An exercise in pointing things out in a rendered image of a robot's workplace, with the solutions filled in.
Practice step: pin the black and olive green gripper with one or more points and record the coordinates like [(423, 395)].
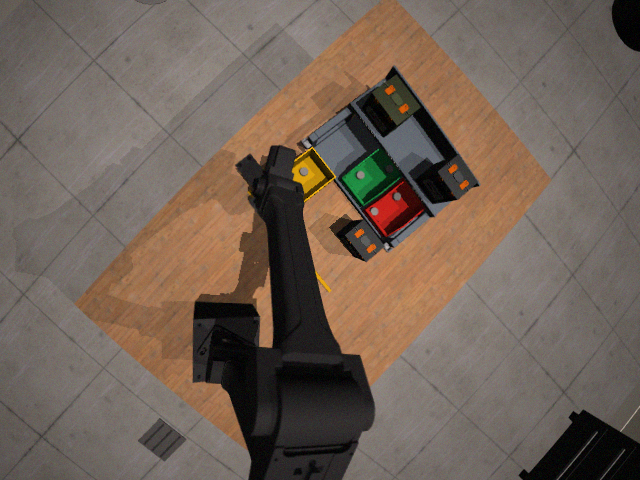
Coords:
[(254, 204)]

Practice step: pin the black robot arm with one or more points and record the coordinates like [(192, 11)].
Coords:
[(316, 397)]

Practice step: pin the yellow bar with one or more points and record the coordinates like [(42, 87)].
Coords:
[(318, 276)]

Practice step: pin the green open bin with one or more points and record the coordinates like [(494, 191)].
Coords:
[(375, 178)]

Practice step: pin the yellow bin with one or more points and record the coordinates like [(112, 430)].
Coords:
[(318, 173)]

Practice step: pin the dark grey shelf rack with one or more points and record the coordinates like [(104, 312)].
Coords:
[(416, 144)]

